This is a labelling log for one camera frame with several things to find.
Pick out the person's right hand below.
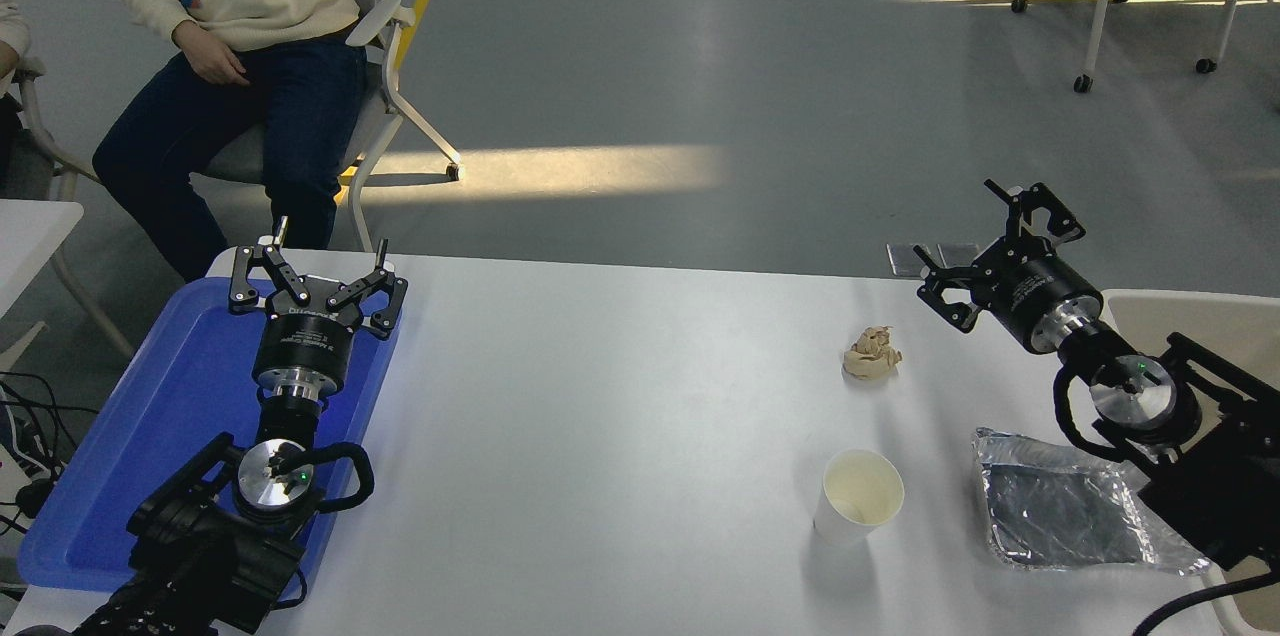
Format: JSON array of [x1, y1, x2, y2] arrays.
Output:
[[172, 20, 252, 87]]

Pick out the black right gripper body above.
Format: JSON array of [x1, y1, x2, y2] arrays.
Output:
[[975, 236, 1101, 350]]

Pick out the large pale bin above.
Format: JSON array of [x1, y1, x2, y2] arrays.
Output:
[[1098, 288, 1280, 636]]

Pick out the grey white office chair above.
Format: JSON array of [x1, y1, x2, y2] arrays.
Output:
[[195, 0, 466, 255]]

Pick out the crumpled tan paper ball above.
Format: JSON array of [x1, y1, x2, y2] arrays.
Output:
[[842, 325, 903, 382]]

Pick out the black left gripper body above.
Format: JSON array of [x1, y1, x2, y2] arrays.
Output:
[[252, 278, 364, 387]]

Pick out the small white side table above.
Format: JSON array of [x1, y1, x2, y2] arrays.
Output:
[[0, 199, 86, 372]]

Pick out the blue plastic tray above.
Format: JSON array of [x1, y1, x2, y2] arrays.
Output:
[[17, 276, 403, 592]]

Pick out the black floor cables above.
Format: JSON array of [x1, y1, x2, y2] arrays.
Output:
[[0, 371, 81, 537]]

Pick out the person at picture edge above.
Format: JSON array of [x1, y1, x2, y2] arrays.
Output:
[[0, 0, 51, 202]]

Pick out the white paper cup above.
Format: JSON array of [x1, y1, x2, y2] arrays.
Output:
[[812, 448, 906, 547]]

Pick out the silver foil tray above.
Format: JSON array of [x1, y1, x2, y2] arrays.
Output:
[[972, 427, 1211, 577]]

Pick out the white framed chair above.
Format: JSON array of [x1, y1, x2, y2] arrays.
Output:
[[10, 56, 136, 362]]

